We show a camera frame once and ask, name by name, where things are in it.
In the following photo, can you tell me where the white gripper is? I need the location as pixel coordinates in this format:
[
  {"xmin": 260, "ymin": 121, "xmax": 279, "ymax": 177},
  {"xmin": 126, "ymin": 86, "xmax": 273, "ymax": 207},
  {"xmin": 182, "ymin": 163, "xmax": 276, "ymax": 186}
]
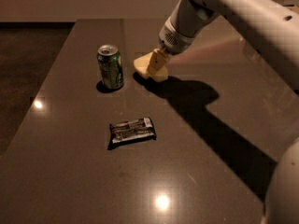
[{"xmin": 147, "ymin": 17, "xmax": 194, "ymax": 77}]

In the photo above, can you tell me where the black snack bar wrapper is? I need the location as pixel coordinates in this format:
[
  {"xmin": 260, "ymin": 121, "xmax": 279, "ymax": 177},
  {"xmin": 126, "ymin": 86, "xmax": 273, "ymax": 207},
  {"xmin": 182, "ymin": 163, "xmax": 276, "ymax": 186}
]
[{"xmin": 109, "ymin": 117, "xmax": 157, "ymax": 145}]

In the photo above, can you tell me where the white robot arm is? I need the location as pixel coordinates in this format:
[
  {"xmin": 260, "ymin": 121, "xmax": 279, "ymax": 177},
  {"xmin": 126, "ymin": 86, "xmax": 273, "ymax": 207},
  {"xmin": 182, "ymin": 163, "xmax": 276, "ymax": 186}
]
[{"xmin": 147, "ymin": 0, "xmax": 299, "ymax": 224}]

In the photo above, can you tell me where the yellow sponge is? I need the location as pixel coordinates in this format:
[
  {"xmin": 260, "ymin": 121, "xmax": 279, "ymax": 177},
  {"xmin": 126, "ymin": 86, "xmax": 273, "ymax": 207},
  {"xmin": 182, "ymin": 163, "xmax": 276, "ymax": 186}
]
[{"xmin": 134, "ymin": 52, "xmax": 168, "ymax": 82}]

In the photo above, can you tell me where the green soda can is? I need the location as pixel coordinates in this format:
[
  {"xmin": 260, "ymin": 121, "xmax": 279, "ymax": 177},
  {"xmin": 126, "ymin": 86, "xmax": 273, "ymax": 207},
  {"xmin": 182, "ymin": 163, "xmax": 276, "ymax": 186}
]
[{"xmin": 97, "ymin": 44, "xmax": 124, "ymax": 90}]

